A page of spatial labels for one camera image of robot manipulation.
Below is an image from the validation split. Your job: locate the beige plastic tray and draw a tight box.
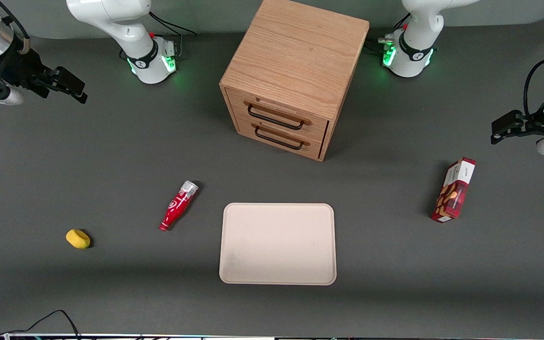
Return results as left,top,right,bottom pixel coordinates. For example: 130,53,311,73
219,203,337,286

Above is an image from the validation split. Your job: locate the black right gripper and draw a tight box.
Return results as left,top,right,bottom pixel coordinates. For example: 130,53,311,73
0,43,88,104

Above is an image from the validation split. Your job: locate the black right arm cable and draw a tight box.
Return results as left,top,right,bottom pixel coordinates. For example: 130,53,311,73
0,0,32,42

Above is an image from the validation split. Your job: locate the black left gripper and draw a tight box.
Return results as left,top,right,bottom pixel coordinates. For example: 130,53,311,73
491,108,544,145

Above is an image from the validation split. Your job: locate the short black drawer handle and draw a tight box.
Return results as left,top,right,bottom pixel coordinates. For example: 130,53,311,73
254,125,304,151

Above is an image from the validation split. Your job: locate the black base cable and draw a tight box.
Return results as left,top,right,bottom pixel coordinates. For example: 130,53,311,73
365,13,410,53
148,11,197,36

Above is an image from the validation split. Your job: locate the wooden drawer cabinet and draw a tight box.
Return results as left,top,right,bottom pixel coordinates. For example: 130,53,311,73
219,0,371,162

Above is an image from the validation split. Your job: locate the long black drawer handle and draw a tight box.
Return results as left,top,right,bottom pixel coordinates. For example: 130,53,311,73
247,104,306,131

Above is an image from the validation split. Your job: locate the black cable at table edge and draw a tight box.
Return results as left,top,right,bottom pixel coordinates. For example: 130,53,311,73
0,309,82,340

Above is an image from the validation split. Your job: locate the red snack box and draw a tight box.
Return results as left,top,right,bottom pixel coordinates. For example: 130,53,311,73
431,157,476,223

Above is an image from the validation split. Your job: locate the black right base cable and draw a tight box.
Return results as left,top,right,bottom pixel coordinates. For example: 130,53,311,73
148,11,197,36

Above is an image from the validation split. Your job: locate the yellow sponge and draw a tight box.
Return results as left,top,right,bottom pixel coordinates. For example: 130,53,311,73
66,229,91,249

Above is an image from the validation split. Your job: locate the black left base cable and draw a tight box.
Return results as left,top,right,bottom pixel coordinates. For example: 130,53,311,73
365,13,410,53

